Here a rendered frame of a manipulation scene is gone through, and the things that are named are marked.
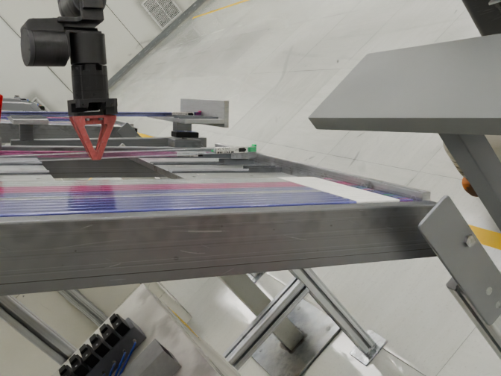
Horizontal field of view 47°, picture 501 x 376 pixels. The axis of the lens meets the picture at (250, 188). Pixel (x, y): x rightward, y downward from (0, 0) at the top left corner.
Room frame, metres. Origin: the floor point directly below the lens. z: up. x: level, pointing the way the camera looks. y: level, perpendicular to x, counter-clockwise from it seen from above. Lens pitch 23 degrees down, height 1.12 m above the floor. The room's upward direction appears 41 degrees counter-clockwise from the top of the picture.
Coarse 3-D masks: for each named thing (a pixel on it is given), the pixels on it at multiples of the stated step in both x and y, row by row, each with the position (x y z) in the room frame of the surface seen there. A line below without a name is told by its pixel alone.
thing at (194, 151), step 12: (0, 156) 0.94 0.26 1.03; (12, 156) 0.94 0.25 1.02; (24, 156) 0.95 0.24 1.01; (36, 156) 0.95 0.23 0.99; (48, 156) 0.95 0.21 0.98; (60, 156) 0.95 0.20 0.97; (72, 156) 0.96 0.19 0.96; (84, 156) 0.96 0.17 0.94; (108, 156) 0.97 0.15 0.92; (120, 156) 0.97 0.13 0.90; (132, 156) 0.97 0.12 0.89; (144, 156) 0.98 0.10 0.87; (156, 156) 0.98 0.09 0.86
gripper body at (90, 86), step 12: (72, 72) 0.98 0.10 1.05; (84, 72) 0.97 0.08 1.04; (96, 72) 0.97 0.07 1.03; (72, 84) 0.98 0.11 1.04; (84, 84) 0.96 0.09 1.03; (96, 84) 0.96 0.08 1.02; (84, 96) 0.96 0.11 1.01; (96, 96) 0.96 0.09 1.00; (108, 96) 0.98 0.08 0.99; (96, 108) 0.98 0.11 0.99
